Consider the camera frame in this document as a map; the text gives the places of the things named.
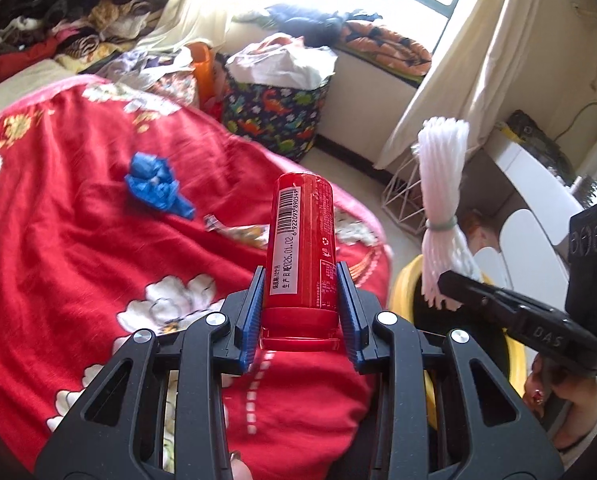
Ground blue plastic bag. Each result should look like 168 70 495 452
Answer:
123 152 196 220

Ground cream curtain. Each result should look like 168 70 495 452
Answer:
376 0 524 171
153 0 239 56

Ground red cylinder bottle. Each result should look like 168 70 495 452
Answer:
259 171 342 352

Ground pile of dark clothes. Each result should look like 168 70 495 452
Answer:
0 0 174 68

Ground dark blue clothes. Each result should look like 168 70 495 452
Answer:
266 4 384 46

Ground dinosaur print fabric basket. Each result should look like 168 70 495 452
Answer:
222 80 329 163

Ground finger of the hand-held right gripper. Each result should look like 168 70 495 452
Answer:
437 270 524 331

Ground beige bedsheet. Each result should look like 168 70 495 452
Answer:
0 57 79 111

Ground red floral blanket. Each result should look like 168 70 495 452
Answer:
0 75 394 480

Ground white curved board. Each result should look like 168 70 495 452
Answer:
471 207 570 291

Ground yellow snack wrapper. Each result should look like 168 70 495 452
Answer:
203 214 269 250

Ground floral patterned cloth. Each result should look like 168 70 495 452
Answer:
148 67 199 108

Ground yellow trash bin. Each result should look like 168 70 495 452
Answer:
387 255 529 431

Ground white foam net bundle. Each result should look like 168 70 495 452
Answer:
417 116 484 311

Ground white grey cloth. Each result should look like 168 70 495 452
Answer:
101 47 194 86

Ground person's right hand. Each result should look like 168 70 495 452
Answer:
523 366 597 461

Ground orange patterned quilt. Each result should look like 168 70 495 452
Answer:
339 20 433 78

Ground orange plastic chair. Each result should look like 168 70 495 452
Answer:
186 41 216 106

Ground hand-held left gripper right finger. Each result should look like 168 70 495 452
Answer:
335 261 564 480

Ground white plastic bag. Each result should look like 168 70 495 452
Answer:
226 32 338 93

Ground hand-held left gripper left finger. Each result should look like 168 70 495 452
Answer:
36 266 266 480

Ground white wire stand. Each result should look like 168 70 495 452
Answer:
381 152 429 235

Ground person's left hand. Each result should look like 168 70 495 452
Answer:
228 450 254 480

